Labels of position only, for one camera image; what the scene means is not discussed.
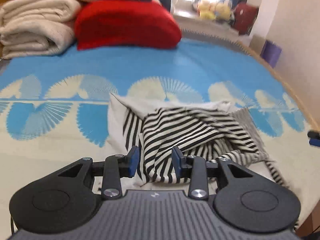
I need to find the striped white small garment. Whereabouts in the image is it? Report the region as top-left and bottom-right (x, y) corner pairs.
(108, 95), (286, 189)

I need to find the blue cream patterned bedsheet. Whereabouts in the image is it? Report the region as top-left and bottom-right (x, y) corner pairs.
(1, 39), (319, 239)

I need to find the purple bin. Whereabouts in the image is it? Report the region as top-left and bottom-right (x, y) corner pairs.
(260, 40), (282, 68)

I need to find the dark red cushion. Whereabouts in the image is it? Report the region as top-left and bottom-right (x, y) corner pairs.
(233, 2), (259, 35)

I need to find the red folded blanket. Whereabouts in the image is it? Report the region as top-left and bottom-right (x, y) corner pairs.
(74, 0), (182, 50)

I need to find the yellow plush toy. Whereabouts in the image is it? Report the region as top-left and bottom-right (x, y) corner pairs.
(197, 0), (233, 21)

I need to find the cream folded quilt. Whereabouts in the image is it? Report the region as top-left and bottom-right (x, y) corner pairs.
(1, 0), (82, 59)

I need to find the wooden bed frame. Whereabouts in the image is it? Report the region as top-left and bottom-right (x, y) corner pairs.
(236, 40), (319, 131)

